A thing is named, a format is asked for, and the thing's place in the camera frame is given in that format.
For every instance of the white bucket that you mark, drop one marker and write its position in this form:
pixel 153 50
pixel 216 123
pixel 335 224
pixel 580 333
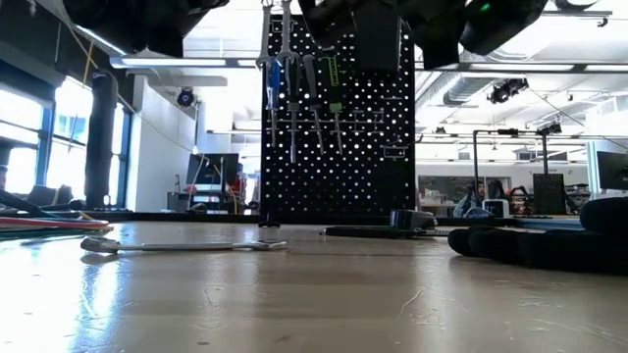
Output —
pixel 495 208

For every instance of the black aluminium frame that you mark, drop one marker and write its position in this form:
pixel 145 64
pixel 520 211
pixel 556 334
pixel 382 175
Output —
pixel 147 216

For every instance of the black round column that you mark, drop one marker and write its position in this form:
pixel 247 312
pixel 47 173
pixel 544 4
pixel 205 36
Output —
pixel 100 147

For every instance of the person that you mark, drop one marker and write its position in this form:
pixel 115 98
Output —
pixel 468 198

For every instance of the black perforated panel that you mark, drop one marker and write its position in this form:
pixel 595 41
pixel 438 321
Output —
pixel 548 193

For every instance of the black round speaker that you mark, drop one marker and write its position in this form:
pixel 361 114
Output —
pixel 185 97

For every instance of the silver ventilation duct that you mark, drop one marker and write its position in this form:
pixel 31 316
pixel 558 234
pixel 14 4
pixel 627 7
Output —
pixel 466 88

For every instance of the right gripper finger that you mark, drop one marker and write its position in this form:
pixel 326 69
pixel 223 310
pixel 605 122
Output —
pixel 324 22

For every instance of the bright window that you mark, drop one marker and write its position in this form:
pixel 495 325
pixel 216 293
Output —
pixel 19 142

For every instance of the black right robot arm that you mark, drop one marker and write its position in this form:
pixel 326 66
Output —
pixel 500 24

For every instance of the black peg board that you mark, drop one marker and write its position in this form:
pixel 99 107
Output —
pixel 343 186

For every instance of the black monitor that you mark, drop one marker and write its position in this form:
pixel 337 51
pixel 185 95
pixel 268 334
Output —
pixel 211 169
pixel 613 170

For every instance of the black ceiling camera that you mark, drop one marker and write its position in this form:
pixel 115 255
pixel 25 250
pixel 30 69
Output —
pixel 507 89

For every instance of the chrome wrench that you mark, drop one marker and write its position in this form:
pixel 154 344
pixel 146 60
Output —
pixel 265 34
pixel 186 246
pixel 287 34

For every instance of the red tool cart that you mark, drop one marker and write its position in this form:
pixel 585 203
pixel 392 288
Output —
pixel 239 188

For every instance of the ceiling light strip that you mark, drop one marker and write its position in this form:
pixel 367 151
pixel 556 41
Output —
pixel 520 67
pixel 167 62

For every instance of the black pipe stand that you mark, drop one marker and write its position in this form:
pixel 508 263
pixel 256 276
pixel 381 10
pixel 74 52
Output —
pixel 475 162

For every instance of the black peg board bin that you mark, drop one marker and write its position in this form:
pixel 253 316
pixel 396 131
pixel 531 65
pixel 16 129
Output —
pixel 379 39

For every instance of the black tape measure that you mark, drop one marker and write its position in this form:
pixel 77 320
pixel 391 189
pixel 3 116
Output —
pixel 412 219

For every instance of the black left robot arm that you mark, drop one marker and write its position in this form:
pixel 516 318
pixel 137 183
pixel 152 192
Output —
pixel 147 19

